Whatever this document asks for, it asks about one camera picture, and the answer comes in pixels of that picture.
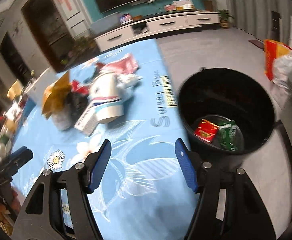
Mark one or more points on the red snack wrapper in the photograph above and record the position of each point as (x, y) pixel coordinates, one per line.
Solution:
(206, 130)

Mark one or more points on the black round trash bin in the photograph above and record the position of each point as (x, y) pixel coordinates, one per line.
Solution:
(229, 94)

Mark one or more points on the pink plastic bag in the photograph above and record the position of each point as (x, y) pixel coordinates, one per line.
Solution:
(126, 65)

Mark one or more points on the potted plant by cabinet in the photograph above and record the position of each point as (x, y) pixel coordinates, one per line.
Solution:
(225, 17)

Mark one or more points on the red orange shopping bag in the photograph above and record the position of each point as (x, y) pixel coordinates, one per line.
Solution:
(273, 50)

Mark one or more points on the yellow snack bag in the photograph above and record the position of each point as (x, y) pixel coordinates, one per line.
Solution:
(55, 95)

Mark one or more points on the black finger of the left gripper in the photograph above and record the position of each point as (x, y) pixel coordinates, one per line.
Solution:
(10, 164)

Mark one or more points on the light blue printed tablecloth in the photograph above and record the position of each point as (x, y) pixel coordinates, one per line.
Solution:
(143, 193)

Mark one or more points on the white plastic bag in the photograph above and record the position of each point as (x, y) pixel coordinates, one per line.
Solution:
(282, 67)

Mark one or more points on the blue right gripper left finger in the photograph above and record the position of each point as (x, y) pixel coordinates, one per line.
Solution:
(96, 164)

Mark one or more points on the white striped paper cup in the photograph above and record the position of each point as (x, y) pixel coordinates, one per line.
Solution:
(106, 98)

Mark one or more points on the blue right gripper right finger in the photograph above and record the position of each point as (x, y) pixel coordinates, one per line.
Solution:
(182, 154)

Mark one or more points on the white TV cabinet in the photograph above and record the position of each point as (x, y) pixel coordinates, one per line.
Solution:
(157, 25)

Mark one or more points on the white grey carton box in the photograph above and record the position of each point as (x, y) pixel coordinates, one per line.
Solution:
(87, 122)

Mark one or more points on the green snack wrapper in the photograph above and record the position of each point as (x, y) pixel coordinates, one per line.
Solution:
(227, 134)

